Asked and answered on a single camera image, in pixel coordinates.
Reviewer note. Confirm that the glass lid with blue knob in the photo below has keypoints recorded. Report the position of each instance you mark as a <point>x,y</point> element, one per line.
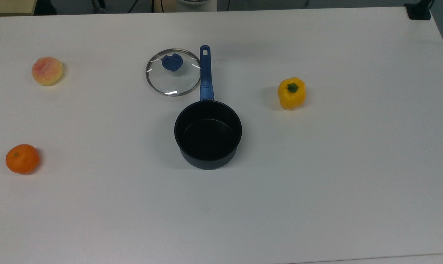
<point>174,77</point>

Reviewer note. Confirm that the dark blue saucepan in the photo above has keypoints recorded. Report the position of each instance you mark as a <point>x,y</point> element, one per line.
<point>208,132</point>

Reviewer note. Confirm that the yellow bell pepper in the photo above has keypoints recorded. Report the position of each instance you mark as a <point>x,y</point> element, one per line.
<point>292,94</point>

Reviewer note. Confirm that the pink yellow peach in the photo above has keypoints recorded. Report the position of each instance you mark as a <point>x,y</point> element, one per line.
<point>47,71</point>

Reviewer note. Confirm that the orange mandarin fruit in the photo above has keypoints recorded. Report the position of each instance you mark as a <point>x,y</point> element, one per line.
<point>22,159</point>

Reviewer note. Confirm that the black clamp base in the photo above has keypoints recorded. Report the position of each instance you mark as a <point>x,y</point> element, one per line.
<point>418,11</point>

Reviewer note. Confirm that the light wooden board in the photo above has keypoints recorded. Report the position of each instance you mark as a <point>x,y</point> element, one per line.
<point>8,6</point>

